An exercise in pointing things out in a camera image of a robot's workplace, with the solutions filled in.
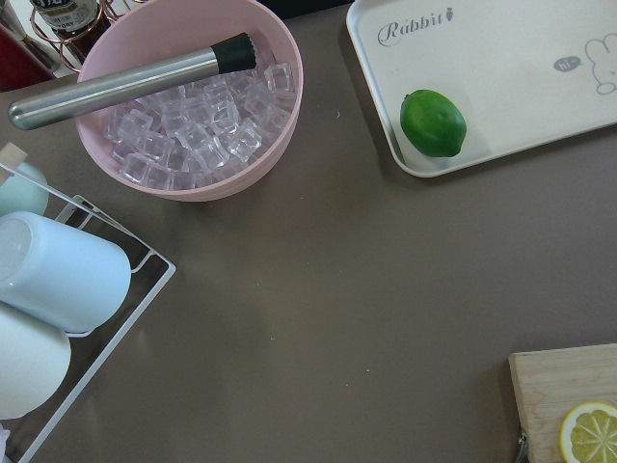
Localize pink bowl of ice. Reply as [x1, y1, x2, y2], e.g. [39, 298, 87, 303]
[76, 1, 304, 202]

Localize green lime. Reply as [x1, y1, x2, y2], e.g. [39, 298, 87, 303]
[399, 90, 467, 157]

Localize steel muddler black tip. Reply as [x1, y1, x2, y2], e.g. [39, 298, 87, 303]
[8, 33, 256, 130]

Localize light blue cup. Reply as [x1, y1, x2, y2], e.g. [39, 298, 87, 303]
[1, 211, 131, 334]

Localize cream rabbit tray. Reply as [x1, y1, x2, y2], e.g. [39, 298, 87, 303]
[346, 1, 616, 177]

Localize wooden cutting board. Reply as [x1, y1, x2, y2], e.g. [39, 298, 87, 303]
[509, 343, 616, 462]

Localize pale green cup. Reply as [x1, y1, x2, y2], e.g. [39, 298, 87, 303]
[1, 176, 49, 215]

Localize white cup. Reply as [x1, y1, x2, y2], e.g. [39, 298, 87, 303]
[1, 304, 71, 420]

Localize dark sauce bottle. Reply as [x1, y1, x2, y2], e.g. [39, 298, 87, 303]
[31, 0, 110, 62]

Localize white wire cup rack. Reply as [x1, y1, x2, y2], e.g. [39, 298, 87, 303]
[1, 166, 175, 462]

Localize copper wire holder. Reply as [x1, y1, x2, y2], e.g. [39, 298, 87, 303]
[12, 1, 144, 76]

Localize lemon slice near handle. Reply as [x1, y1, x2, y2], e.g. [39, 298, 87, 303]
[559, 402, 616, 463]

